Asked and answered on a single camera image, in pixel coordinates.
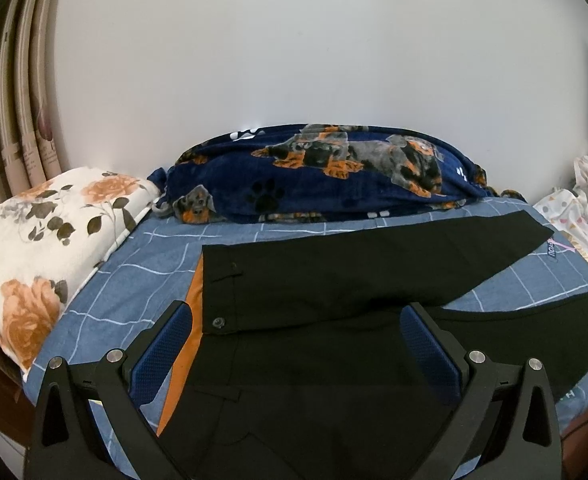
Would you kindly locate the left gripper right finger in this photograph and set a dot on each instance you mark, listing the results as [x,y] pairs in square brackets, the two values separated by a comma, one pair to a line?
[438,354]

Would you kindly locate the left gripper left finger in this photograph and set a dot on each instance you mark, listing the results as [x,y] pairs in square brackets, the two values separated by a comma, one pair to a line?
[153,352]

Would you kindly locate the black pants orange lining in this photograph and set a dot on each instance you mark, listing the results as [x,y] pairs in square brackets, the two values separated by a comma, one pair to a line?
[302,371]

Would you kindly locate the blue grid bed sheet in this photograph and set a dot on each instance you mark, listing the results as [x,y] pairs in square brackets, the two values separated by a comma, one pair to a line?
[89,428]

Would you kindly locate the white floral pillow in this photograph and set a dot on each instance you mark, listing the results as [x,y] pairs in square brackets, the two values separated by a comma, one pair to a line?
[53,238]

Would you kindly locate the navy dog print blanket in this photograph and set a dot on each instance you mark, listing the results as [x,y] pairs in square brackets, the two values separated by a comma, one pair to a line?
[315,173]

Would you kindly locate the beige patterned curtain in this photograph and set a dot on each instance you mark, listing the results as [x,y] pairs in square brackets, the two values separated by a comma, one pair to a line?
[28,154]

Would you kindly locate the brown wooden bed frame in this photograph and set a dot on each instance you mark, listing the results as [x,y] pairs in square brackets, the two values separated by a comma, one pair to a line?
[17,413]

